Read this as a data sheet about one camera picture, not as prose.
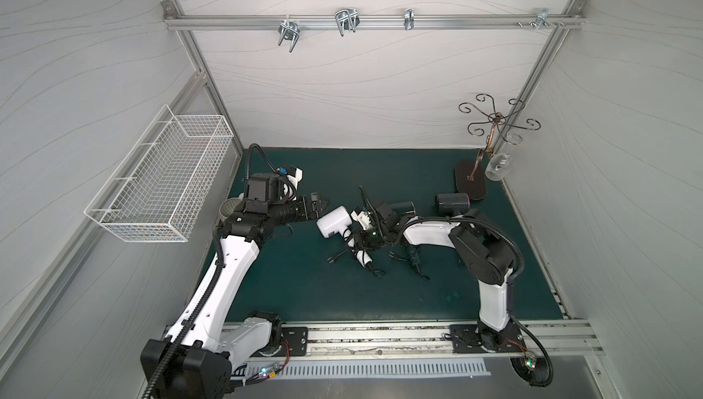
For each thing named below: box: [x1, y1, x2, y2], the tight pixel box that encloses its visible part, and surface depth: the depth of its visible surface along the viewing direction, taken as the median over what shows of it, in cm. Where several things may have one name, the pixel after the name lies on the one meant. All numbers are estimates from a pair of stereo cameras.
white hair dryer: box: [315, 204, 373, 267], surface depth 92 cm
